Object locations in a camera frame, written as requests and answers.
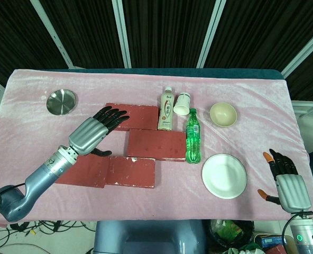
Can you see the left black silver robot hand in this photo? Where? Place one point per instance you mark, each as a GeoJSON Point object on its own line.
{"type": "Point", "coordinates": [89, 133]}

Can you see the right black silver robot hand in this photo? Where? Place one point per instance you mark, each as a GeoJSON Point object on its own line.
{"type": "Point", "coordinates": [292, 190]}

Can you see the red brick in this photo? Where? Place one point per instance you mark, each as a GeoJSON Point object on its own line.
{"type": "Point", "coordinates": [89, 172]}
{"type": "Point", "coordinates": [132, 172]}
{"type": "Point", "coordinates": [156, 144]}
{"type": "Point", "coordinates": [142, 116]}

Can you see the left blue grey robot arm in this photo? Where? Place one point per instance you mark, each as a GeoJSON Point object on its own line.
{"type": "Point", "coordinates": [37, 180]}

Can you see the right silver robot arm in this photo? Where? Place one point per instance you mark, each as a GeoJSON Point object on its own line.
{"type": "Point", "coordinates": [304, 235]}

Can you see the round steel dish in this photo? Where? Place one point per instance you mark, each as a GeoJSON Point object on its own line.
{"type": "Point", "coordinates": [61, 102]}

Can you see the blue box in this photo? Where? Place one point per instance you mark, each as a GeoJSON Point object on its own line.
{"type": "Point", "coordinates": [271, 240]}

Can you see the red block on floor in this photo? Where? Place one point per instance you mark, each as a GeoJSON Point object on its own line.
{"type": "Point", "coordinates": [276, 249]}

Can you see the white round plate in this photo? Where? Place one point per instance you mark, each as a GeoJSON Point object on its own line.
{"type": "Point", "coordinates": [224, 176]}

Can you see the black lined trash bin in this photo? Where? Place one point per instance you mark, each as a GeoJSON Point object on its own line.
{"type": "Point", "coordinates": [230, 230]}

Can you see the white green plastic bag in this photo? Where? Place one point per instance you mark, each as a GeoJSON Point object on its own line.
{"type": "Point", "coordinates": [247, 250]}

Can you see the milk tea bottle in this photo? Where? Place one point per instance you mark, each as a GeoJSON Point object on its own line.
{"type": "Point", "coordinates": [166, 111]}

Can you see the white metal rack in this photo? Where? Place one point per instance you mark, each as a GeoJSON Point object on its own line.
{"type": "Point", "coordinates": [308, 107]}

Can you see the pink velvet tablecloth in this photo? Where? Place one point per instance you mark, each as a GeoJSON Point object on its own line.
{"type": "Point", "coordinates": [151, 201]}

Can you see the white paper cup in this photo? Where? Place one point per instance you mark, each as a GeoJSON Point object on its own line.
{"type": "Point", "coordinates": [183, 104]}

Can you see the beige bowl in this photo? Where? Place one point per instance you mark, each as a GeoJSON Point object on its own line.
{"type": "Point", "coordinates": [223, 115]}

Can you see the teal padded table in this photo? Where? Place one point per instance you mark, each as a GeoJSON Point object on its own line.
{"type": "Point", "coordinates": [172, 72]}

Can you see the green plastic soda bottle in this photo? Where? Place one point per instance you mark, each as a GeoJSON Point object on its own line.
{"type": "Point", "coordinates": [193, 140]}

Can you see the blue grey robot torso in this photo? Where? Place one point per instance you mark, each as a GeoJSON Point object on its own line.
{"type": "Point", "coordinates": [148, 238]}

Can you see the black curtain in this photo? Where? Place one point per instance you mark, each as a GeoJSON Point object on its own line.
{"type": "Point", "coordinates": [167, 31]}

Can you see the white frame post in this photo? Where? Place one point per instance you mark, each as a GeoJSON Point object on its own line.
{"type": "Point", "coordinates": [54, 34]}
{"type": "Point", "coordinates": [122, 34]}
{"type": "Point", "coordinates": [210, 34]}
{"type": "Point", "coordinates": [304, 50]}

